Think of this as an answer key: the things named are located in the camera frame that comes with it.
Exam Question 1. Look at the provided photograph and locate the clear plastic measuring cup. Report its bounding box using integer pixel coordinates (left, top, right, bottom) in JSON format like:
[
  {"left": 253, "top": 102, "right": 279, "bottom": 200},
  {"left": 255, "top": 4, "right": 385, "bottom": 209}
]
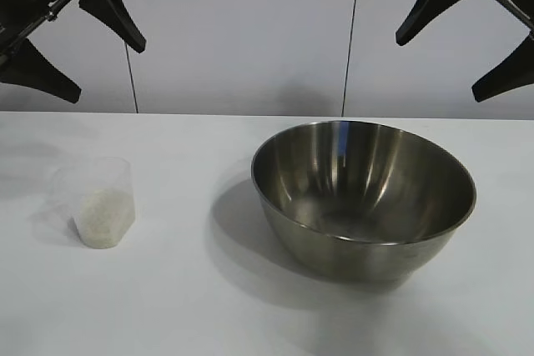
[{"left": 35, "top": 157, "right": 137, "bottom": 249}]

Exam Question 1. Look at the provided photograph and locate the white uncooked rice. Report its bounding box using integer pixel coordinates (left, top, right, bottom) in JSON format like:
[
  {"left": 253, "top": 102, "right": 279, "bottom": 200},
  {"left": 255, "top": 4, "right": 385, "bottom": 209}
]
[{"left": 73, "top": 189, "right": 137, "bottom": 248}]

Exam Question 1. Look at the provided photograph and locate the stainless steel mixing bowl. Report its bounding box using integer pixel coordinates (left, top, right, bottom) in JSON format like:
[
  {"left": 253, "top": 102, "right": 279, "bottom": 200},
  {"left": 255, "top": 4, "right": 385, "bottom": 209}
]
[{"left": 249, "top": 121, "right": 477, "bottom": 283}]

